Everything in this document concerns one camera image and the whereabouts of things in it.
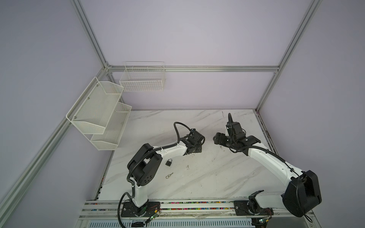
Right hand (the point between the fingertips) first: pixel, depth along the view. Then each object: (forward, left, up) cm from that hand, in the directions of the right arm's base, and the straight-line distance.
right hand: (217, 138), depth 84 cm
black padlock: (-9, +30, -15) cm, 35 cm away
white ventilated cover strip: (-41, +9, -16) cm, 45 cm away
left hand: (-1, +12, -10) cm, 15 cm away
